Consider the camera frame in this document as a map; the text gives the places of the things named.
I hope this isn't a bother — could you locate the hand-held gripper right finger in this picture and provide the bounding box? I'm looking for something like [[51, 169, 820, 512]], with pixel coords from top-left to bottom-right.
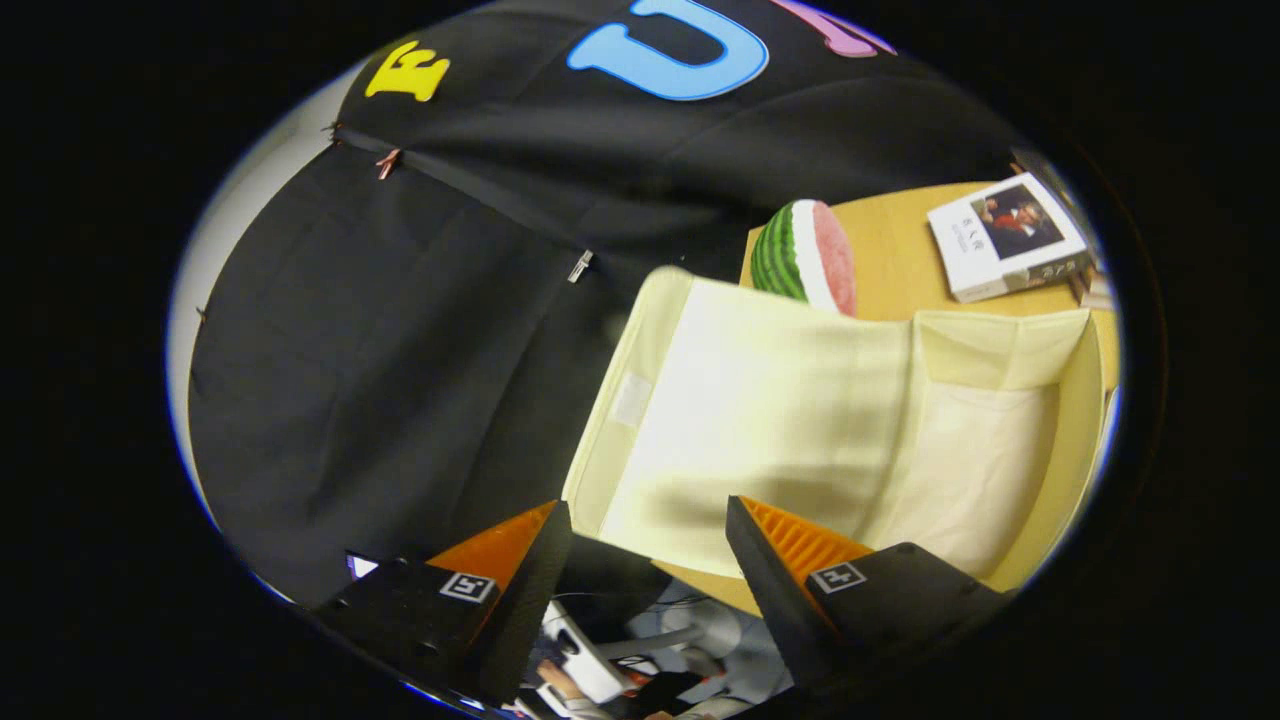
[[725, 495, 1013, 698]]

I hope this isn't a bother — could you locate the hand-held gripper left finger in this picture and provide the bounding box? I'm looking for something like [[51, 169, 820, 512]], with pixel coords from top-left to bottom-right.
[[315, 500, 574, 707]]

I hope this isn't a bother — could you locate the beige fabric storage box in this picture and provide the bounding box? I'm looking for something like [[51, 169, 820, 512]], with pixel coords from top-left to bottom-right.
[[561, 264, 1107, 594]]

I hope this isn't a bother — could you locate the grey chair base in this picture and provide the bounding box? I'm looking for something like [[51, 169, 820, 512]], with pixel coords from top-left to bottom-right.
[[598, 590, 793, 703]]

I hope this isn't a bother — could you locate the black backdrop cloth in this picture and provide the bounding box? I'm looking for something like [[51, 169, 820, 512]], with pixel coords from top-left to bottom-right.
[[188, 0, 1041, 611]]

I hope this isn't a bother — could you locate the watermelon slice plush toy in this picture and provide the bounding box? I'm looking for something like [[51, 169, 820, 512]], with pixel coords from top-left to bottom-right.
[[749, 199, 859, 319]]

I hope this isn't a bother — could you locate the white book with portrait cover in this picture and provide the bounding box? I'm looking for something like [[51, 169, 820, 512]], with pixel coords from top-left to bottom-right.
[[926, 171, 1094, 305]]

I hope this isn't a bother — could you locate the brown book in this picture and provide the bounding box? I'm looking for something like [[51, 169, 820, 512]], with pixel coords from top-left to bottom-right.
[[1070, 262, 1117, 312]]

